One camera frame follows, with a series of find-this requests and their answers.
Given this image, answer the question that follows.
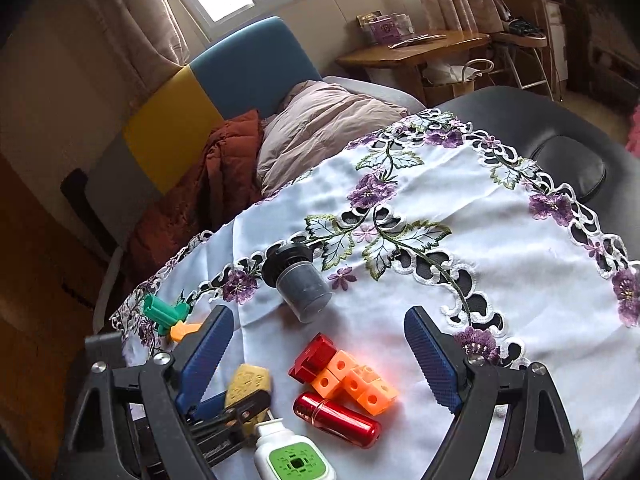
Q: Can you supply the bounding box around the yellow engraved oval soap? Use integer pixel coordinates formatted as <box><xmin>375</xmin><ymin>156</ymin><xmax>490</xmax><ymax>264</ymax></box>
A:
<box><xmin>224</xmin><ymin>363</ymin><xmax>271</xmax><ymax>437</ymax></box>

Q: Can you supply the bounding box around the red metallic cylinder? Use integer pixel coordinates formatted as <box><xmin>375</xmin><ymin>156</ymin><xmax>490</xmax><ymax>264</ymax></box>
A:
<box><xmin>293</xmin><ymin>392</ymin><xmax>382</xmax><ymax>448</ymax></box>

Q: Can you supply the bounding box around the green plastic spool stand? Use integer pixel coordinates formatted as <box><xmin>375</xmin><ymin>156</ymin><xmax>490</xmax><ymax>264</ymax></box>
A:
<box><xmin>142</xmin><ymin>294</ymin><xmax>191</xmax><ymax>336</ymax></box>

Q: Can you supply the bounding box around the white green bottle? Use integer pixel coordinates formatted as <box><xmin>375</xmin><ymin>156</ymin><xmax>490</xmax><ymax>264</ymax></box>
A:
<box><xmin>254</xmin><ymin>418</ymin><xmax>337</xmax><ymax>480</ymax></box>

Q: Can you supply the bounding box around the red puzzle piece block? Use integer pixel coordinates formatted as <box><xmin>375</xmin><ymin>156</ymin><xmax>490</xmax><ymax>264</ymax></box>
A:
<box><xmin>288</xmin><ymin>333</ymin><xmax>337</xmax><ymax>384</ymax></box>

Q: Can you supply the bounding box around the orange linked cubes toy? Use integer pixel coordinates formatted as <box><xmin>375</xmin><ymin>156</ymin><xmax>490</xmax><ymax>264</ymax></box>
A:
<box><xmin>310</xmin><ymin>350</ymin><xmax>398</xmax><ymax>416</ymax></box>

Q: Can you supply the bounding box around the black cylindrical filter canister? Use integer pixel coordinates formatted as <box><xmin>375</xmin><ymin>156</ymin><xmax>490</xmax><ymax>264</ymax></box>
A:
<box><xmin>262</xmin><ymin>243</ymin><xmax>332</xmax><ymax>324</ymax></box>

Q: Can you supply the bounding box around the rust red quilted jacket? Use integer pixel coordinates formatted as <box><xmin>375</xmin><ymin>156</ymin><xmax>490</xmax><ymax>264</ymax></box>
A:
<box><xmin>122</xmin><ymin>110</ymin><xmax>264</xmax><ymax>283</ymax></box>

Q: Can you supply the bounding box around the multicolour sofa backrest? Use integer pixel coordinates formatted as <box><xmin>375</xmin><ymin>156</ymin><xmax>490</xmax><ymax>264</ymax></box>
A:
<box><xmin>74</xmin><ymin>18</ymin><xmax>320</xmax><ymax>252</ymax></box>

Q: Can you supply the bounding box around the pink grey pillow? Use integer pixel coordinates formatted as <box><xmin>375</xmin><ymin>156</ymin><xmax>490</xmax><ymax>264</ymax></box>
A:
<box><xmin>256</xmin><ymin>80</ymin><xmax>409</xmax><ymax>196</ymax></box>

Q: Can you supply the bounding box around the black padded chair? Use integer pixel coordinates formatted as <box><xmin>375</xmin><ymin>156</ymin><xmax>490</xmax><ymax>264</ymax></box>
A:
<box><xmin>439</xmin><ymin>86</ymin><xmax>640</xmax><ymax>259</ymax></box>

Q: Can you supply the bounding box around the wooden desk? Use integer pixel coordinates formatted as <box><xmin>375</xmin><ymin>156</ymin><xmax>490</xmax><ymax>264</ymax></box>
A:
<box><xmin>335</xmin><ymin>30</ymin><xmax>490</xmax><ymax>106</ymax></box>

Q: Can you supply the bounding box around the pink curtain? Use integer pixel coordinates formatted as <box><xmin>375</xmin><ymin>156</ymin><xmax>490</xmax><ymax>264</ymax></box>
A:
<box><xmin>96</xmin><ymin>0</ymin><xmax>190</xmax><ymax>79</ymax></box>

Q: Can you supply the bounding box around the purple gift box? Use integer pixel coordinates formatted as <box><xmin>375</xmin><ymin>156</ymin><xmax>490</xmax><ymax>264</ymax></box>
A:
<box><xmin>356</xmin><ymin>11</ymin><xmax>414</xmax><ymax>44</ymax></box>

